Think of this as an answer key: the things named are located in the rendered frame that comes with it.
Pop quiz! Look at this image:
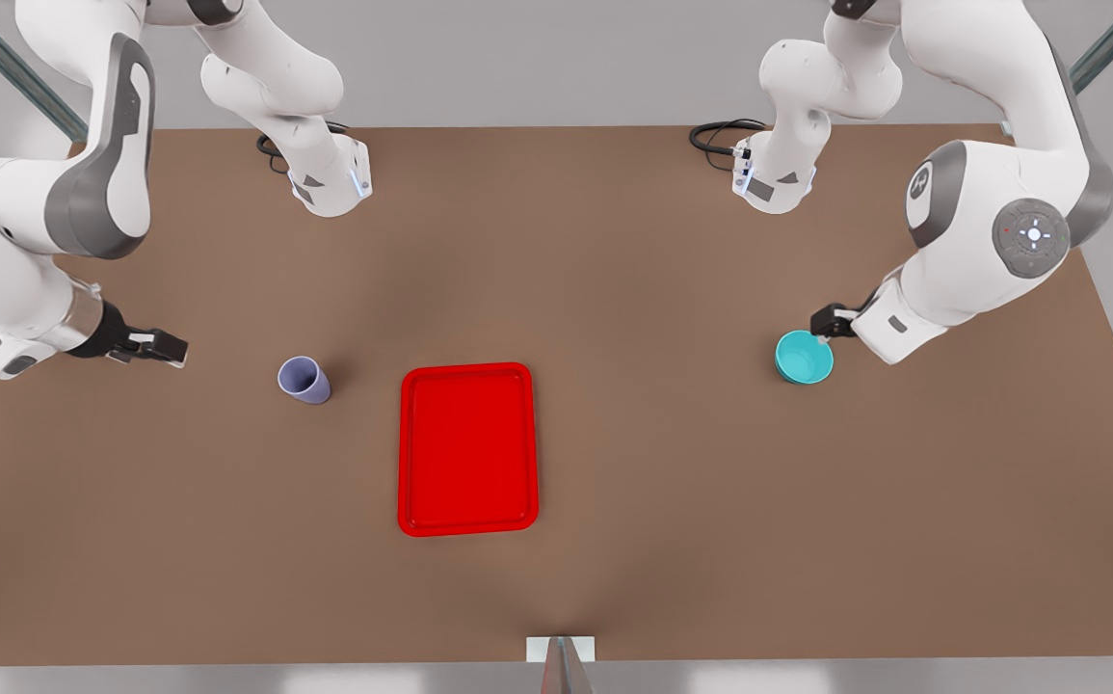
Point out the black cable loop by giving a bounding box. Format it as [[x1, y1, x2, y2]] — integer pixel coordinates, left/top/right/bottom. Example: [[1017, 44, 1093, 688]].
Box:
[[256, 121, 351, 175], [689, 119, 769, 174]]

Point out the teal bowl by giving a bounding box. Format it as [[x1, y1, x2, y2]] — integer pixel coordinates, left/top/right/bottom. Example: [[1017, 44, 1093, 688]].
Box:
[[775, 330, 835, 386]]

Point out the lavender cup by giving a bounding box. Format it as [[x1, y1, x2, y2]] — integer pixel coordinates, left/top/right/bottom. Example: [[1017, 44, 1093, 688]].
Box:
[[278, 356, 332, 406]]

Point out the red tray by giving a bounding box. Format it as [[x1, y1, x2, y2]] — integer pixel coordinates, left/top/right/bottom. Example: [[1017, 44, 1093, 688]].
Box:
[[398, 362, 540, 537]]

